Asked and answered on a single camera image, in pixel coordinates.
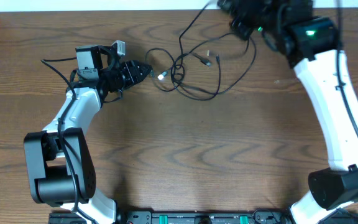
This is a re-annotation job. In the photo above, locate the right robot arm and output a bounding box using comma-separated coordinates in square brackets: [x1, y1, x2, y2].
[218, 1, 358, 223]

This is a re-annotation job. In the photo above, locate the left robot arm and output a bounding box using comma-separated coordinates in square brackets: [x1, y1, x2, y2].
[24, 40, 153, 223]

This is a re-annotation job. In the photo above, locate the left camera black cable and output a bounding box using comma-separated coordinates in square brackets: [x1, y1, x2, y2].
[40, 57, 80, 215]

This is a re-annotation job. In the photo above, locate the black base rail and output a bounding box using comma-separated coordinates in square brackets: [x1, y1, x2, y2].
[48, 207, 358, 224]

